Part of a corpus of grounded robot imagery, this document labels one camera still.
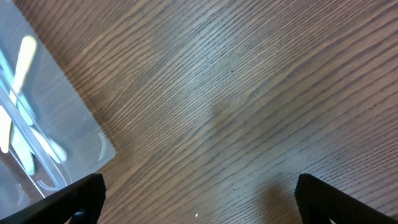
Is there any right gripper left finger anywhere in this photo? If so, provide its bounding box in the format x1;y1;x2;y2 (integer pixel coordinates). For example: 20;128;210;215
1;173;106;224

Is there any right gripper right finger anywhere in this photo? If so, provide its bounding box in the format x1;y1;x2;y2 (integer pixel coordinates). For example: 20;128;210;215
294;174;397;224

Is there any white plastic knife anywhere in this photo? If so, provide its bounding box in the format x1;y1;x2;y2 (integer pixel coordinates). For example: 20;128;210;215
11;128;35;175
30;128;67;164

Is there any beige plastic knife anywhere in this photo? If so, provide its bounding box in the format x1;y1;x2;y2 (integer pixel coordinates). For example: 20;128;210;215
1;35;37;153

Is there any right clear plastic container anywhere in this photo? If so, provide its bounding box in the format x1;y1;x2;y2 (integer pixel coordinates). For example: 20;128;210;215
1;1;115;218

